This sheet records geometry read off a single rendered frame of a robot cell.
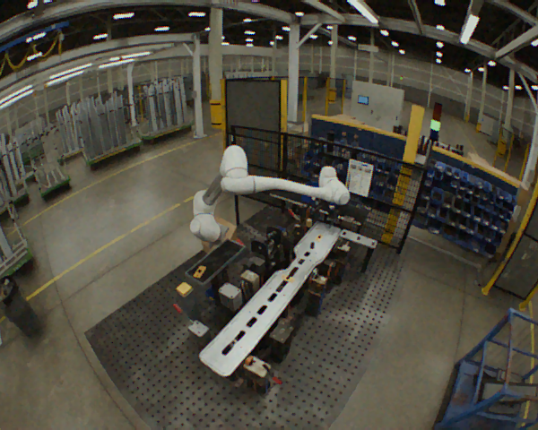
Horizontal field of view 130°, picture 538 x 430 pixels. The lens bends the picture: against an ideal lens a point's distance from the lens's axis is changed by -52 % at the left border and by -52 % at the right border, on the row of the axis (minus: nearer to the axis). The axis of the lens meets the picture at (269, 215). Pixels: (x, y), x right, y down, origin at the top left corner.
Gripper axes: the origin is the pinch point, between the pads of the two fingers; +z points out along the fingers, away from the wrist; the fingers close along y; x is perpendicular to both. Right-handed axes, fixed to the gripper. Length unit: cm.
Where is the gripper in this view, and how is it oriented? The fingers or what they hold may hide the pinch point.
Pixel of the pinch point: (321, 223)
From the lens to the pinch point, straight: 176.8
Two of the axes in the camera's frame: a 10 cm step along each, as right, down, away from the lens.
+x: 5.4, -4.6, 7.1
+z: -0.1, 8.4, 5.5
